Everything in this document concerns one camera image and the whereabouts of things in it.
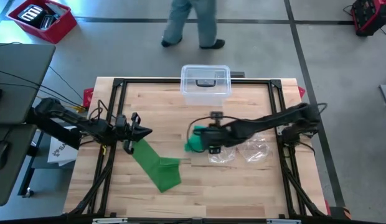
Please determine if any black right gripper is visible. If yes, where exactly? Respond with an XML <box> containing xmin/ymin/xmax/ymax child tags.
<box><xmin>200</xmin><ymin>111</ymin><xmax>232</xmax><ymax>156</ymax></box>

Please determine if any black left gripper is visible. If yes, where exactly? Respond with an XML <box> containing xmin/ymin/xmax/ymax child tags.
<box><xmin>113</xmin><ymin>112</ymin><xmax>153</xmax><ymax>156</ymax></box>

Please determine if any clear plastic bag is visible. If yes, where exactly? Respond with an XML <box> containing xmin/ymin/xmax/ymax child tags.
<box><xmin>238</xmin><ymin>133</ymin><xmax>272</xmax><ymax>164</ymax></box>
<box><xmin>207</xmin><ymin>145</ymin><xmax>238</xmax><ymax>165</ymax></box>

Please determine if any teal bandage roll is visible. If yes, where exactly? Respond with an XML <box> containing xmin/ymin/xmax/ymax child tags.
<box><xmin>184</xmin><ymin>124</ymin><xmax>210</xmax><ymax>153</ymax></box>

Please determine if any light green bandage strip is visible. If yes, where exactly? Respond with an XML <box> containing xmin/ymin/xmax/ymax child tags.
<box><xmin>129</xmin><ymin>138</ymin><xmax>182</xmax><ymax>194</ymax></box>

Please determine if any white printed cardboard box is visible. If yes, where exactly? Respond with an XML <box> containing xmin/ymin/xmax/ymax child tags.
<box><xmin>46</xmin><ymin>126</ymin><xmax>82</xmax><ymax>167</ymax></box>

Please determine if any person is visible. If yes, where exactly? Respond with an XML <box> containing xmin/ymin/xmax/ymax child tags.
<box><xmin>161</xmin><ymin>0</ymin><xmax>227</xmax><ymax>50</ymax></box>

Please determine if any black desk leg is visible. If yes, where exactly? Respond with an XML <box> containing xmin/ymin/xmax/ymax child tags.
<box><xmin>17</xmin><ymin>130</ymin><xmax>45</xmax><ymax>198</ymax></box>

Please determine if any red plastic crate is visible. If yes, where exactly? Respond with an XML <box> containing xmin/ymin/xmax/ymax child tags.
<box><xmin>7</xmin><ymin>0</ymin><xmax>78</xmax><ymax>45</ymax></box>

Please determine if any grey desk top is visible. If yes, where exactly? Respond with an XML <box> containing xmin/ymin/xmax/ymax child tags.
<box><xmin>0</xmin><ymin>123</ymin><xmax>38</xmax><ymax>207</ymax></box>
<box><xmin>0</xmin><ymin>42</ymin><xmax>57</xmax><ymax>125</ymax></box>

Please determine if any black computer mouse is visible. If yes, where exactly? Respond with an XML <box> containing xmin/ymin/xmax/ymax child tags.
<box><xmin>0</xmin><ymin>140</ymin><xmax>11</xmax><ymax>172</ymax></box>

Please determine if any small black silver device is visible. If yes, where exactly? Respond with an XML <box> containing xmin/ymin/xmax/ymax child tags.
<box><xmin>39</xmin><ymin>14</ymin><xmax>58</xmax><ymax>31</ymax></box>

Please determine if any black white striped device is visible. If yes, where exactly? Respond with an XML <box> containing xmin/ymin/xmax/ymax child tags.
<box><xmin>17</xmin><ymin>4</ymin><xmax>46</xmax><ymax>25</ymax></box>

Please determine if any red and black equipment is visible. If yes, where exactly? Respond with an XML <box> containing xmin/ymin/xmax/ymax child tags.
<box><xmin>349</xmin><ymin>0</ymin><xmax>386</xmax><ymax>37</ymax></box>

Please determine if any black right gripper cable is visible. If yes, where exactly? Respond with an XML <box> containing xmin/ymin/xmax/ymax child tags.
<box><xmin>186</xmin><ymin>115</ymin><xmax>262</xmax><ymax>154</ymax></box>

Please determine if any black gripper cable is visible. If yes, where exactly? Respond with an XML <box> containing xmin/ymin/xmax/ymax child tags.
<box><xmin>88</xmin><ymin>99</ymin><xmax>118</xmax><ymax>122</ymax></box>
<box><xmin>186</xmin><ymin>115</ymin><xmax>262</xmax><ymax>154</ymax></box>

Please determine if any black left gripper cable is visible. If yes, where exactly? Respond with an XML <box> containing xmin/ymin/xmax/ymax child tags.
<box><xmin>88</xmin><ymin>99</ymin><xmax>118</xmax><ymax>122</ymax></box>

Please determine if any black desk cable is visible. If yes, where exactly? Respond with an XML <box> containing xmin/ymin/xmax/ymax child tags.
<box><xmin>0</xmin><ymin>68</ymin><xmax>87</xmax><ymax>110</ymax></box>
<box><xmin>48</xmin><ymin>65</ymin><xmax>85</xmax><ymax>101</ymax></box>

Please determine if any silver bracket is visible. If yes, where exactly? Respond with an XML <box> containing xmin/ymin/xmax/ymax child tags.
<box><xmin>266</xmin><ymin>218</ymin><xmax>303</xmax><ymax>224</ymax></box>
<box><xmin>92</xmin><ymin>217</ymin><xmax>129</xmax><ymax>224</ymax></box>

